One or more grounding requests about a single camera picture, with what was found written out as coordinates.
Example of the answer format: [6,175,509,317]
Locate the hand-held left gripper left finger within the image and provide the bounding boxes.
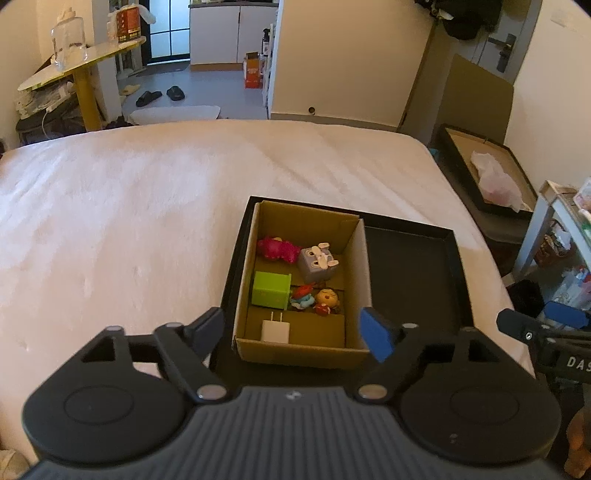
[69,307,227,401]

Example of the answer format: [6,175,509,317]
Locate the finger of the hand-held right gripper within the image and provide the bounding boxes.
[544,301,591,330]
[496,308,555,344]

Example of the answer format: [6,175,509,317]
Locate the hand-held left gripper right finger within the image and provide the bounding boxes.
[358,307,504,401]

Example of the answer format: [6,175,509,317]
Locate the orange round toy figure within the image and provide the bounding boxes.
[313,287,343,318]

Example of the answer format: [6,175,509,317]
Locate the brown cardboard box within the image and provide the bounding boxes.
[232,199,372,370]

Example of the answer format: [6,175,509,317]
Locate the green box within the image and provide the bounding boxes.
[250,271,293,309]

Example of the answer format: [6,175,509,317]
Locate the red and blue girl figurine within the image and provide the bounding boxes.
[289,285,317,312]

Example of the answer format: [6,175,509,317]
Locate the grey bunny cube toy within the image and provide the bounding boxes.
[297,241,340,283]

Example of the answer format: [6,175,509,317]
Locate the black bin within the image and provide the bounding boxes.
[508,279,546,319]

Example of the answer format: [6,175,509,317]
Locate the colourful packets pile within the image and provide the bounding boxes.
[536,222,591,310]

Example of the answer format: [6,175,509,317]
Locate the white charger plug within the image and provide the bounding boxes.
[261,310,291,344]

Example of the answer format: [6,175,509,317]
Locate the brown furry object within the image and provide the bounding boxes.
[564,408,591,478]

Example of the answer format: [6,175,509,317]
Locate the white metal rack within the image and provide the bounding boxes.
[512,180,591,278]

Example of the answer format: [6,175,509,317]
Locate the pink figurine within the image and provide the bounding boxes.
[257,236,300,265]

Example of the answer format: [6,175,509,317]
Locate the crumpled plastic bag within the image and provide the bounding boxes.
[470,150,525,208]

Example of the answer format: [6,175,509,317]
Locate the black tray with plastic bag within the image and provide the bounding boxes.
[436,124,539,217]

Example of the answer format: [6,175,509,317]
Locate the white floor mat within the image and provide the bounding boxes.
[127,104,221,125]

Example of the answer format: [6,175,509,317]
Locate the brown cardboard sheet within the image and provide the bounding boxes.
[397,23,515,148]

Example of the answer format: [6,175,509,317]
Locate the round yellow table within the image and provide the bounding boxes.
[17,36,147,132]

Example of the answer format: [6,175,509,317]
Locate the orange carton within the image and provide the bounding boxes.
[243,52,264,89]

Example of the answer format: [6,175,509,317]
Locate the dark clutter pile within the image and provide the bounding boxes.
[15,80,88,147]

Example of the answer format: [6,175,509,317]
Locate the white cabinet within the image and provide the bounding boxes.
[189,2,280,71]

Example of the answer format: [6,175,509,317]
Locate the glass panel door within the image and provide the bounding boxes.
[148,0,191,61]

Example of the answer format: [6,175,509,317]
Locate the black hanging clothes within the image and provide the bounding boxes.
[413,0,504,40]

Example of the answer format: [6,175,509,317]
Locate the red canister in plastic bag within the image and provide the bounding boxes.
[108,4,148,44]

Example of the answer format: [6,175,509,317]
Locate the clear plastic jar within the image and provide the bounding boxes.
[50,10,89,71]

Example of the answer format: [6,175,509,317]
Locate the room door with handle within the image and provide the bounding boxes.
[475,0,546,84]

